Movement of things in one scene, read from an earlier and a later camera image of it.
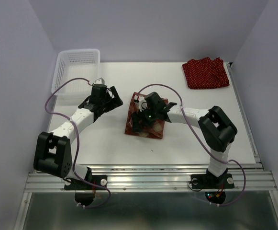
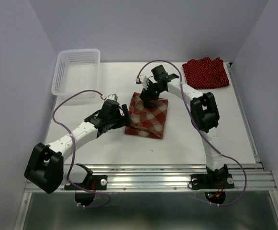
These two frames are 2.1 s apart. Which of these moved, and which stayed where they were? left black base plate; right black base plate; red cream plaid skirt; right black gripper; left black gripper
Moved: left black gripper; right black gripper
Stayed: red cream plaid skirt; left black base plate; right black base plate
